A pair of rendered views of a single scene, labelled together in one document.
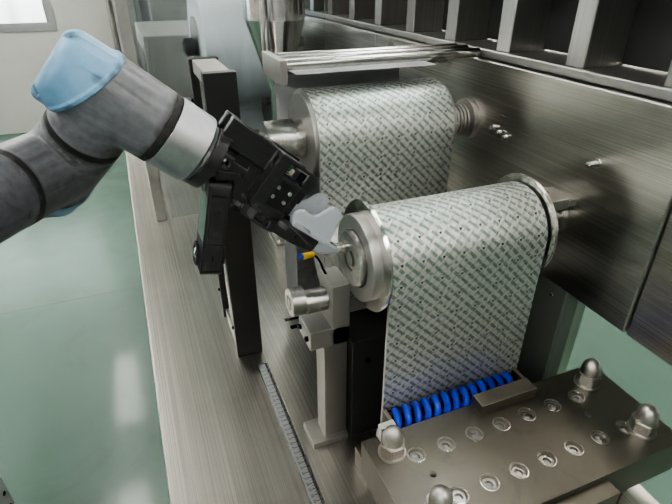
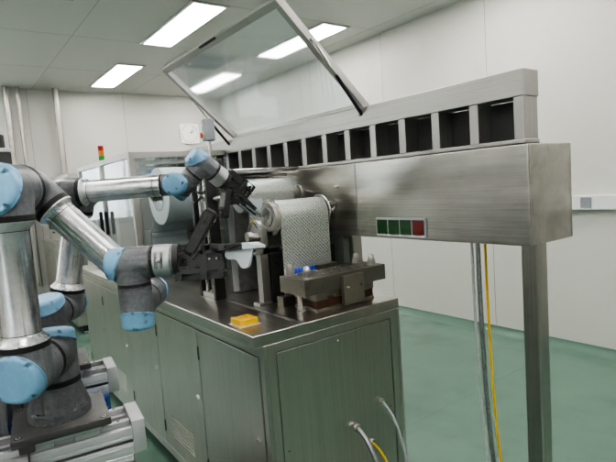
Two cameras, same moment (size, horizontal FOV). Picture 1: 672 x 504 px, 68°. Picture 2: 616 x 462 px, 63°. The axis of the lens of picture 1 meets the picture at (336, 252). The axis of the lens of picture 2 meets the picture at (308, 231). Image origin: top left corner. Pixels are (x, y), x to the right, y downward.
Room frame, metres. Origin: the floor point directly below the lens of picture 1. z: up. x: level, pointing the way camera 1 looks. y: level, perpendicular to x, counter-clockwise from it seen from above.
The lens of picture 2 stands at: (-1.41, 0.30, 1.37)
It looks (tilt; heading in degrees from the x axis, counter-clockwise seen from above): 5 degrees down; 346
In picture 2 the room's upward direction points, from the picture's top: 4 degrees counter-clockwise
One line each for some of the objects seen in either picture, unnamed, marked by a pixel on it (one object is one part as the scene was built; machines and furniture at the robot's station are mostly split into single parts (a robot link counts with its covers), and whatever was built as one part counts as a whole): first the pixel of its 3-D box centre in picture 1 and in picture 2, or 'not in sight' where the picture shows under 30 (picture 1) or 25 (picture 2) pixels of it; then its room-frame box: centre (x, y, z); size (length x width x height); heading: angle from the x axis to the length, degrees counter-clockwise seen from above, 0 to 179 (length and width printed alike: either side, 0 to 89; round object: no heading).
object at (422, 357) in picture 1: (456, 359); (307, 255); (0.55, -0.17, 1.08); 0.23 x 0.01 x 0.18; 112
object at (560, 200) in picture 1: (548, 197); not in sight; (0.67, -0.31, 1.28); 0.06 x 0.05 x 0.02; 112
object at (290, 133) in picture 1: (282, 140); not in sight; (0.78, 0.08, 1.33); 0.06 x 0.06 x 0.06; 22
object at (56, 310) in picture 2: not in sight; (48, 313); (0.48, 0.78, 0.98); 0.13 x 0.12 x 0.14; 167
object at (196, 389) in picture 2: not in sight; (200, 358); (1.45, 0.27, 0.43); 2.52 x 0.64 x 0.86; 22
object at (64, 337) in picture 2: not in sight; (51, 352); (-0.01, 0.66, 0.98); 0.13 x 0.12 x 0.14; 169
